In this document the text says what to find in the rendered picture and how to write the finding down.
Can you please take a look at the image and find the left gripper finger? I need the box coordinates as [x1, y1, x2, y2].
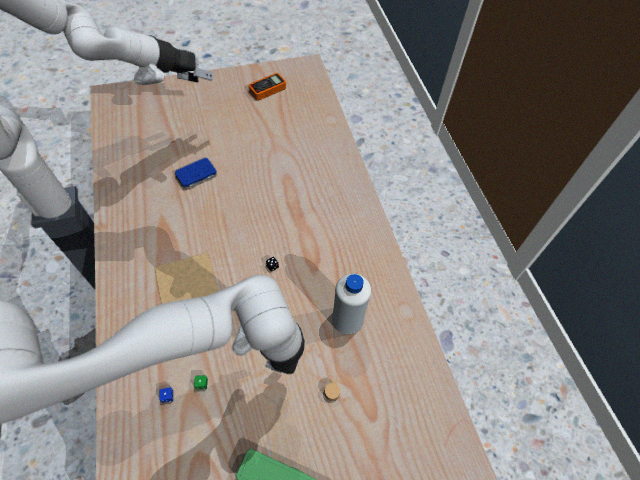
[193, 57, 213, 81]
[177, 72, 198, 83]

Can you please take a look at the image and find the white plastic bottle with blue cap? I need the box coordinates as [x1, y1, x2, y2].
[332, 273, 371, 334]

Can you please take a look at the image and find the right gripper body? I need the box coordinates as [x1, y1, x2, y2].
[232, 322, 305, 374]

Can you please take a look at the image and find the black die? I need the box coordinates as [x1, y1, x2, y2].
[266, 256, 279, 271]

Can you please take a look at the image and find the tan square mat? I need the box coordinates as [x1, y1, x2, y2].
[155, 253, 218, 304]

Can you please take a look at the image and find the small tan cylinder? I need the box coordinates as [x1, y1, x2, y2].
[325, 383, 340, 401]

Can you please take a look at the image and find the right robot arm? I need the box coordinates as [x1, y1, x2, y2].
[0, 275, 297, 439]

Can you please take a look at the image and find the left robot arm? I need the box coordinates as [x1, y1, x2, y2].
[0, 0, 141, 218]

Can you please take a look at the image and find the green die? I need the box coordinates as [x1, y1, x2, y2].
[194, 375, 208, 390]

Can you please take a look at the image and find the orange digital multimeter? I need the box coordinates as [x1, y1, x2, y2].
[249, 73, 286, 100]

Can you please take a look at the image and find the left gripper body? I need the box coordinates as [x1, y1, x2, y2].
[131, 33, 196, 85]

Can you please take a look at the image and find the blue die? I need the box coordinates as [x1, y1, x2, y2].
[159, 387, 173, 403]

